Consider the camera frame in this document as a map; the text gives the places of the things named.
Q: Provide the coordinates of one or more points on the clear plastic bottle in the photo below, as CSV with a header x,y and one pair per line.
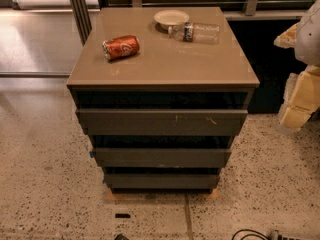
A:
x,y
195,33

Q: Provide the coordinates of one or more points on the grey bottom drawer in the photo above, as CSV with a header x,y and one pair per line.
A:
x,y
161,181

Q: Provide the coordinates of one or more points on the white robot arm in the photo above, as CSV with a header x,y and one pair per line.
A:
x,y
307,45

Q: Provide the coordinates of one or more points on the grey drawer cabinet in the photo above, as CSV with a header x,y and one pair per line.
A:
x,y
164,74

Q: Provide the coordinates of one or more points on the white shallow bowl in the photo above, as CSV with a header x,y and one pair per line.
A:
x,y
167,18

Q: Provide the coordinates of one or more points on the dark metal post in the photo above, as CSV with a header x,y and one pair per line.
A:
x,y
82,19

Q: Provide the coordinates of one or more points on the grey top drawer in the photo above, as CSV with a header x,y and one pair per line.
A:
x,y
163,122

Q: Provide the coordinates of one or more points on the grey drawer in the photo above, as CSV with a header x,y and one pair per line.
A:
x,y
161,157
161,181
163,122

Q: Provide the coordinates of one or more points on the grey middle drawer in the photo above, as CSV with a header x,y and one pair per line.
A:
x,y
161,157

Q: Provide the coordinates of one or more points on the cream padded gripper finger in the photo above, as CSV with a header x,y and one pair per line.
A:
x,y
301,98
287,38

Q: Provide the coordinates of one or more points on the blue tape piece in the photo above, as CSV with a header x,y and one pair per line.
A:
x,y
91,154

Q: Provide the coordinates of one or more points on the red soda can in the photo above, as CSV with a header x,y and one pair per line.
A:
x,y
121,47

